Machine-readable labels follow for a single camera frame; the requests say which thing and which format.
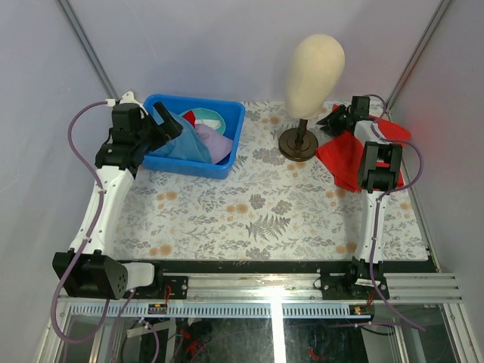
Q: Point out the blue plastic bin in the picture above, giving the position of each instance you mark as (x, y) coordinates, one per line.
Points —
(233, 114)

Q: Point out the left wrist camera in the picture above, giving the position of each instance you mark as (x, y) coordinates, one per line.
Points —
(130, 98)

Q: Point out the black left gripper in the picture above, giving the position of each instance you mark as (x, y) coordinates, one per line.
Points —
(165, 130)

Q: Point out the aluminium rail frame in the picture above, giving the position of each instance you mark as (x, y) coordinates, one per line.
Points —
(268, 312)

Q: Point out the blue bucket hat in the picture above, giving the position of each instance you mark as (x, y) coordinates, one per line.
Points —
(187, 146)

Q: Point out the floral table mat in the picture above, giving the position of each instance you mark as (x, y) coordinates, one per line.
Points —
(268, 208)

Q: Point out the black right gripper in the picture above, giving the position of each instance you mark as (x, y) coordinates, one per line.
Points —
(330, 120)

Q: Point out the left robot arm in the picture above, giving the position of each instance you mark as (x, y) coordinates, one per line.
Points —
(87, 269)

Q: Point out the red bucket hat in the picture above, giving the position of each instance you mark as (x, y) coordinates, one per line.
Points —
(190, 117)

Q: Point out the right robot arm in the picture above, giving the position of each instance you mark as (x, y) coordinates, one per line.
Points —
(366, 267)

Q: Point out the mannequin head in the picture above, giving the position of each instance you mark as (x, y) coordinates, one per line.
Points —
(315, 69)

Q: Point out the lavender hat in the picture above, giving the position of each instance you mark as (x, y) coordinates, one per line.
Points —
(218, 145)

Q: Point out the teal and white hat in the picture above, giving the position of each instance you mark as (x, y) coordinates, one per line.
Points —
(209, 118)

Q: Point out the red cloth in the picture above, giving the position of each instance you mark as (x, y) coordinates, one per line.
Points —
(368, 158)

